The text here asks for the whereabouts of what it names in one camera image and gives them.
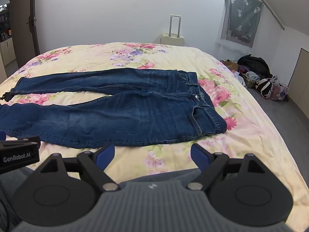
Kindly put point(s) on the cream suitcase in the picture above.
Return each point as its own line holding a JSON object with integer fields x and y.
{"x": 172, "y": 40}

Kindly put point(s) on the grey cloth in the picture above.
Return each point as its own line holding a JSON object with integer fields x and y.
{"x": 159, "y": 175}

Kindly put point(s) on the blue denim pants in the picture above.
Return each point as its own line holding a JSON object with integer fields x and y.
{"x": 135, "y": 111}

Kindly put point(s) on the shelf cabinet with items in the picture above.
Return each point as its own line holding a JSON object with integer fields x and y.
{"x": 6, "y": 29}

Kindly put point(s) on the grey printed curtain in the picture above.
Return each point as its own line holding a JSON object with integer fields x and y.
{"x": 243, "y": 14}

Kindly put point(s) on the light wooden cabinet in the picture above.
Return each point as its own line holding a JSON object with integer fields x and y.
{"x": 299, "y": 82}

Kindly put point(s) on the box of clothes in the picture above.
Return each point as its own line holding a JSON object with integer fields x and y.
{"x": 251, "y": 78}

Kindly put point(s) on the wall pipe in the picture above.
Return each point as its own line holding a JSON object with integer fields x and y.
{"x": 270, "y": 7}

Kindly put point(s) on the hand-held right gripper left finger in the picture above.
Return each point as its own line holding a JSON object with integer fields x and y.
{"x": 106, "y": 156}

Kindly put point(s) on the pink bag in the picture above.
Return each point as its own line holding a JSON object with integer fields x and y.
{"x": 280, "y": 90}

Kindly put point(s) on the striped black white bag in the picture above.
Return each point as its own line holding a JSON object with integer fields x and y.
{"x": 264, "y": 88}

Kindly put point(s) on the floral yellow bed blanket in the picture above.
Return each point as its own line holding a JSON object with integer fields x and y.
{"x": 169, "y": 58}

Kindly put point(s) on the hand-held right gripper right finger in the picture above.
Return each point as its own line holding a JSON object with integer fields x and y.
{"x": 200, "y": 156}

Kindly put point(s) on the brown wooden door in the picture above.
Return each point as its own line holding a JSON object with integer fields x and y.
{"x": 24, "y": 29}

